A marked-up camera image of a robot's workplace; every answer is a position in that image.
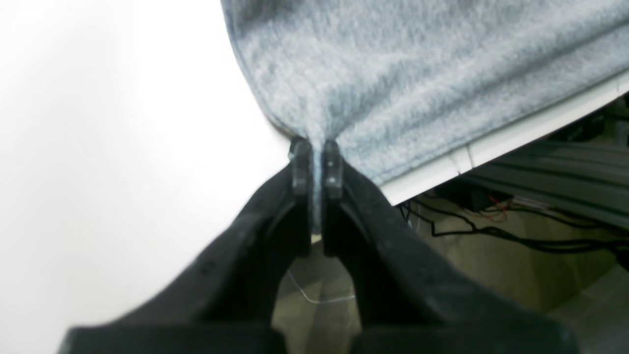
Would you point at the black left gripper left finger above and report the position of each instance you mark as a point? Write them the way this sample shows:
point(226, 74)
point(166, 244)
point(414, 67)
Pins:
point(223, 302)

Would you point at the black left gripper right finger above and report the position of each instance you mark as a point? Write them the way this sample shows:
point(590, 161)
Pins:
point(410, 299)

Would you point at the dark grey t-shirt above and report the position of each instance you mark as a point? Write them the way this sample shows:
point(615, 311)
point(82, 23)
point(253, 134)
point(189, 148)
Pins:
point(416, 91)

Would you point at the grey aluminium frame rail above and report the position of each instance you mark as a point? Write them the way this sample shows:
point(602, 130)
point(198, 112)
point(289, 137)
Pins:
point(587, 179)

